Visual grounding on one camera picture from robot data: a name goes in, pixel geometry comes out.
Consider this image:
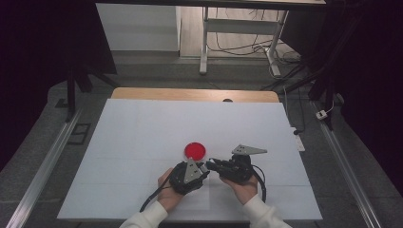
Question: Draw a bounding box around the wooden table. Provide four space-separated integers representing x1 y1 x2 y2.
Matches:
110 86 280 104

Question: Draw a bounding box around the tangle of floor cables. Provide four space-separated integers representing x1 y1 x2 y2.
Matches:
207 8 301 66

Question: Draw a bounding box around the white metal desk frame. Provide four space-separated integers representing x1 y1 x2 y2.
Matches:
199 6 290 78

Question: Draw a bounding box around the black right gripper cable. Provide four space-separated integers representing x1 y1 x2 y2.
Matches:
251 163 268 204

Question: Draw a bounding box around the round red ink pad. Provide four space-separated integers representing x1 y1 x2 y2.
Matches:
183 142 207 161

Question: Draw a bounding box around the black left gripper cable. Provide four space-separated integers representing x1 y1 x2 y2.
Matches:
139 168 175 214

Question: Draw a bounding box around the aluminium floor rail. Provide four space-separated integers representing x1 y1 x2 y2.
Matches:
311 100 384 228
5 106 85 228

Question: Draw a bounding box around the black metal stand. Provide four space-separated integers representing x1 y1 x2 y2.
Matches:
259 55 338 131
64 61 121 124

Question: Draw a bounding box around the dark curtain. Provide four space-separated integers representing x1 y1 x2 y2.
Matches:
0 0 119 170
279 0 403 199

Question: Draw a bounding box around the person's right hand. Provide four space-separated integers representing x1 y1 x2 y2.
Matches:
220 175 259 206

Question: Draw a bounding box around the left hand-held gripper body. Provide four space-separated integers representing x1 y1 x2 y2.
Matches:
169 158 210 196

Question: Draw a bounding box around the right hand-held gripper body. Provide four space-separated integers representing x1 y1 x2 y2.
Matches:
220 144 268 185

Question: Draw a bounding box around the black power strip cable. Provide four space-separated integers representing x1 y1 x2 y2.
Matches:
282 85 307 136

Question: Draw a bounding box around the white paper sheet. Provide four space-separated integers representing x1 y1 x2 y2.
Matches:
175 165 211 211

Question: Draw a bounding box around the white panel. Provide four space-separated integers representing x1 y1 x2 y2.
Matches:
95 3 182 52

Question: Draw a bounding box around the large white table board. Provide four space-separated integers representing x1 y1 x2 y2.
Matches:
56 98 323 221

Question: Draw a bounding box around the person's left hand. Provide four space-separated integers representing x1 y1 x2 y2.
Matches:
157 167 185 213

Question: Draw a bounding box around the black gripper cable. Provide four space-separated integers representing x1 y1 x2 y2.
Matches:
139 168 175 214
251 163 268 204

